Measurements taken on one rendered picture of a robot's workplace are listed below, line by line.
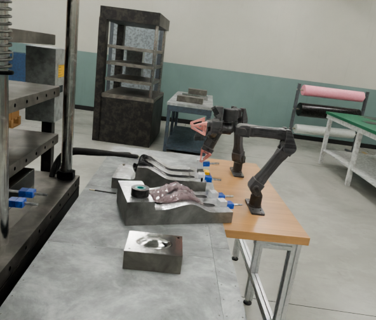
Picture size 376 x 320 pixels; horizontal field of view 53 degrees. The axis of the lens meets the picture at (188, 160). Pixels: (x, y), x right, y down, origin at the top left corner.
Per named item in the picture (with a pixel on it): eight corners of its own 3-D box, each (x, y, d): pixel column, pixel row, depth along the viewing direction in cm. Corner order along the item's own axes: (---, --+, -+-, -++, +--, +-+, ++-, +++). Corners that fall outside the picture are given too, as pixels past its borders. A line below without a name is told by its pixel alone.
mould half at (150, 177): (201, 182, 228) (204, 160, 224) (204, 198, 203) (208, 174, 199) (118, 173, 225) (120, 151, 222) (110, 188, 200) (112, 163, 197)
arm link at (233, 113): (225, 109, 180) (249, 112, 181) (223, 106, 188) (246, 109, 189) (221, 133, 183) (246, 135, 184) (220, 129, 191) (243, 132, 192)
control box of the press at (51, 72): (67, 263, 267) (77, 49, 228) (53, 289, 239) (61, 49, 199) (35, 261, 266) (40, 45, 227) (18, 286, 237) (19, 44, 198)
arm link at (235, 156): (240, 164, 250) (241, 118, 234) (231, 160, 253) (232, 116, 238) (244, 159, 254) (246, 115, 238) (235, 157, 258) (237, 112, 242)
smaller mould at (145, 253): (180, 252, 144) (182, 235, 143) (180, 274, 130) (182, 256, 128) (127, 247, 143) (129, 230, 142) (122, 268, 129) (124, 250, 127)
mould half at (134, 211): (211, 200, 200) (214, 181, 197) (231, 223, 177) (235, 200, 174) (116, 201, 183) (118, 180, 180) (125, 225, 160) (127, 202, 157)
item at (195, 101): (207, 134, 772) (213, 89, 748) (205, 159, 589) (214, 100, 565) (173, 130, 774) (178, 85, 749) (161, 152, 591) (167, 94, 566)
